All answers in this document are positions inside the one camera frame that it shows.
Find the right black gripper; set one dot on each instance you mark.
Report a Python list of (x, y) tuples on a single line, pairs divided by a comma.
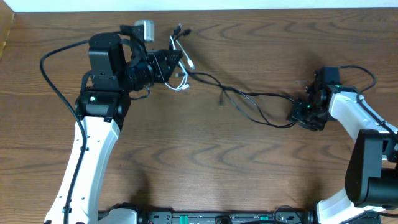
[(296, 116)]

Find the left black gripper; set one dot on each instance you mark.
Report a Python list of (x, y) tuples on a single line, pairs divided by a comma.
[(158, 66)]

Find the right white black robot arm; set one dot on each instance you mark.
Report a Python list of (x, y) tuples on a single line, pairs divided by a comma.
[(370, 190)]

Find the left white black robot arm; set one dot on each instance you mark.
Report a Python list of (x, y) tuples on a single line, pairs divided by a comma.
[(120, 64)]

